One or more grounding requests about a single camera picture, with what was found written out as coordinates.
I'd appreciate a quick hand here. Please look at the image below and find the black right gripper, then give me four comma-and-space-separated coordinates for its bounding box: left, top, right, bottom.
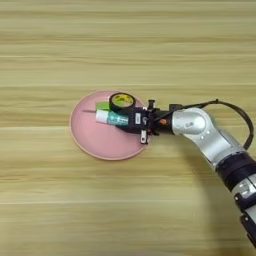
114, 98, 176, 146

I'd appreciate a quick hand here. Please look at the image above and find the green eraser block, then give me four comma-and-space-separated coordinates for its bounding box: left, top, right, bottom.
95, 101, 112, 112

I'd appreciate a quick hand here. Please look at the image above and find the pink round plate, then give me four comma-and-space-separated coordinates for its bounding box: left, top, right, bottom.
69, 90, 150, 162

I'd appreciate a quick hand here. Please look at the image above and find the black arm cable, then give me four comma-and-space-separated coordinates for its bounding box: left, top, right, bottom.
179, 98, 255, 151

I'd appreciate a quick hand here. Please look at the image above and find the small black box white label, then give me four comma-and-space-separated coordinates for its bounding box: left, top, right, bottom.
126, 110, 150, 135

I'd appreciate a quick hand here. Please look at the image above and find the white green glue stick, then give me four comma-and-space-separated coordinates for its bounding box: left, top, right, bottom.
95, 109, 130, 127

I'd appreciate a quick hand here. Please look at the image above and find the black tape roll yellow core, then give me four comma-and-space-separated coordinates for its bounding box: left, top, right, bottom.
108, 92, 137, 115

